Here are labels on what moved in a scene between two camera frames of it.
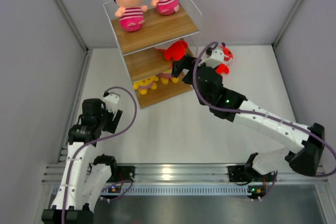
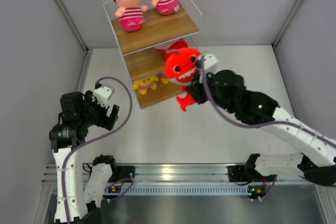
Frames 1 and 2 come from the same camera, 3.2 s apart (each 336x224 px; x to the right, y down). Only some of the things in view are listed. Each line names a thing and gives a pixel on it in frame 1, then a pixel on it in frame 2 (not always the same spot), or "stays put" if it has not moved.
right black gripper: [189, 64] to [195, 89]
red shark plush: [223, 67] to [180, 67]
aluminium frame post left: [66, 14] stays put
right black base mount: [243, 173] stays put
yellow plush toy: [144, 84] stays put
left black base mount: [121, 173] stays put
